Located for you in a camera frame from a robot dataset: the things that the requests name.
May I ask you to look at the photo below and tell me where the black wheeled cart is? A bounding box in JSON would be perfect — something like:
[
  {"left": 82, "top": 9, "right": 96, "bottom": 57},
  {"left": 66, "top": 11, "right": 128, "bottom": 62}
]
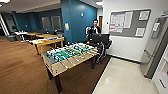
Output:
[{"left": 88, "top": 32, "right": 113, "bottom": 65}]

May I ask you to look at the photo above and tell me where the green foosball table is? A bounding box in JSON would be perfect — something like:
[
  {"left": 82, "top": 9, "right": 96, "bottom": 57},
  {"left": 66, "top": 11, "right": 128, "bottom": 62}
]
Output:
[{"left": 41, "top": 42, "right": 100, "bottom": 94}]

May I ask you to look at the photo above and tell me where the person in dark clothes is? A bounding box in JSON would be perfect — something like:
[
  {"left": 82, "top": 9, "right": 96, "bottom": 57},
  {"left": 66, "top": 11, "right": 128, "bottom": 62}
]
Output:
[{"left": 85, "top": 19, "right": 103, "bottom": 44}]

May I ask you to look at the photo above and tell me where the wooden door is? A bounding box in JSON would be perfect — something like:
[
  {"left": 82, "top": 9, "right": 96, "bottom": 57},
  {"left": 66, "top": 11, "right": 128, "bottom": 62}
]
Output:
[{"left": 97, "top": 15, "right": 104, "bottom": 31}]

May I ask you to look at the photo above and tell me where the interior glass window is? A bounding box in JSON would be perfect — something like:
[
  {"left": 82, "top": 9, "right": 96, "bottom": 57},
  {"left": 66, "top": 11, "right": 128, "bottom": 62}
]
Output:
[
  {"left": 41, "top": 16, "right": 53, "bottom": 31},
  {"left": 51, "top": 15, "right": 63, "bottom": 31}
]

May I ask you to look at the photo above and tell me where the white decorated table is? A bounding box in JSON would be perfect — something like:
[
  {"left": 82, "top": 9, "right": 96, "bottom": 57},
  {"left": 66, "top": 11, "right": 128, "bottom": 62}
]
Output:
[{"left": 29, "top": 36, "right": 66, "bottom": 56}]

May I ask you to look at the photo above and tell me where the white paper sheet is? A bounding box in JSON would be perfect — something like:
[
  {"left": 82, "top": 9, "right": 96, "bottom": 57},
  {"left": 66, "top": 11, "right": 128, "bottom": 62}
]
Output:
[
  {"left": 109, "top": 13, "right": 125, "bottom": 34},
  {"left": 138, "top": 10, "right": 151, "bottom": 21},
  {"left": 134, "top": 27, "right": 146, "bottom": 37},
  {"left": 123, "top": 11, "right": 134, "bottom": 30}
]

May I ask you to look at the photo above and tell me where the wooden table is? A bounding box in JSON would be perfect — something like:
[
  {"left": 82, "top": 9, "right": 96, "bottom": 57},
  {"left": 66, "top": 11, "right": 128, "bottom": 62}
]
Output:
[
  {"left": 33, "top": 32, "right": 56, "bottom": 40},
  {"left": 24, "top": 32, "right": 38, "bottom": 41}
]

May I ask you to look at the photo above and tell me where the ceiling light panel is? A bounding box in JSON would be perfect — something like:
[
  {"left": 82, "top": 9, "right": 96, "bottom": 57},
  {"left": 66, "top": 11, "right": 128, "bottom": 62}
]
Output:
[
  {"left": 0, "top": 0, "right": 11, "bottom": 4},
  {"left": 95, "top": 0, "right": 104, "bottom": 6}
]

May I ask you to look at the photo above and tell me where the grey bulletin board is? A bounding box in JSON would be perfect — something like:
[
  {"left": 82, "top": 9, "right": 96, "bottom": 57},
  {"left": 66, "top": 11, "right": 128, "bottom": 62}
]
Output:
[{"left": 108, "top": 8, "right": 152, "bottom": 39}]

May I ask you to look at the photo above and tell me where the small white table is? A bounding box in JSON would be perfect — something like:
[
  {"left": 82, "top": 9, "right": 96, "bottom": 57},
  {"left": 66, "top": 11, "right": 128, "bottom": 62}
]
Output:
[{"left": 14, "top": 30, "right": 28, "bottom": 43}]

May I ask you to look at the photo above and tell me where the stainless steel refrigerator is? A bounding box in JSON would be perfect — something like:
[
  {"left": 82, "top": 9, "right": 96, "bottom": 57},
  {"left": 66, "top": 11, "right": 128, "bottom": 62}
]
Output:
[{"left": 139, "top": 16, "right": 168, "bottom": 80}]

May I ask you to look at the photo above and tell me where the grey round pouf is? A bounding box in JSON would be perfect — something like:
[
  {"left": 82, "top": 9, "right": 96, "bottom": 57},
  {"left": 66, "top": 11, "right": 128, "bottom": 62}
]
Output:
[{"left": 6, "top": 34, "right": 16, "bottom": 43}]

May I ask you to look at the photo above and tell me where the wide white drawer unit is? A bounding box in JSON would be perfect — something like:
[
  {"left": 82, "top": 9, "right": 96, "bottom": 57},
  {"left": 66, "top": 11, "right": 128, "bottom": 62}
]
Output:
[{"left": 151, "top": 46, "right": 168, "bottom": 94}]

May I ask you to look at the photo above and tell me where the yellow wall sign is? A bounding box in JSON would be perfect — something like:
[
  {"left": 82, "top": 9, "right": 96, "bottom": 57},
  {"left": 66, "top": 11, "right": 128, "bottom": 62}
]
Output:
[{"left": 64, "top": 22, "right": 71, "bottom": 32}]

